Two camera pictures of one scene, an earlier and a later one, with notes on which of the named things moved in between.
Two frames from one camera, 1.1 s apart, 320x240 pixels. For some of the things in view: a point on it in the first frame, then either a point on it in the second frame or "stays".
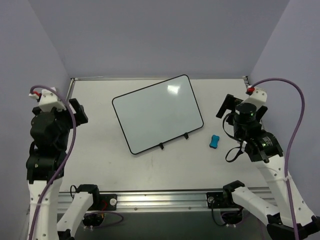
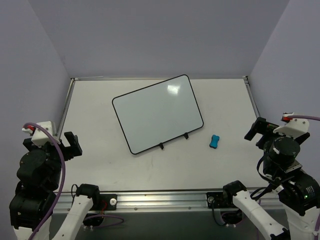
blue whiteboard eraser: (214, 141) stays
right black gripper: (225, 105) → (264, 130)
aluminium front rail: (154, 202) stays
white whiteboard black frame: (152, 115) stays
